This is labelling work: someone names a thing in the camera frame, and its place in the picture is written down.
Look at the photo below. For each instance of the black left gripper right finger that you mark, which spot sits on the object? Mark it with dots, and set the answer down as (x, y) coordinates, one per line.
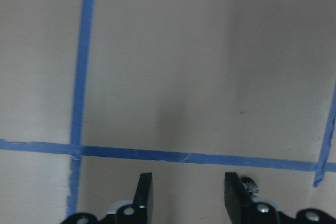
(240, 207)

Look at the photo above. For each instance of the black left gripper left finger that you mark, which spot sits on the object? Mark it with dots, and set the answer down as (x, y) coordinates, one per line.
(143, 199)

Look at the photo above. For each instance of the small black bearing gear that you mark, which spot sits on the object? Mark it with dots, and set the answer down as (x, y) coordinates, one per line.
(250, 186)

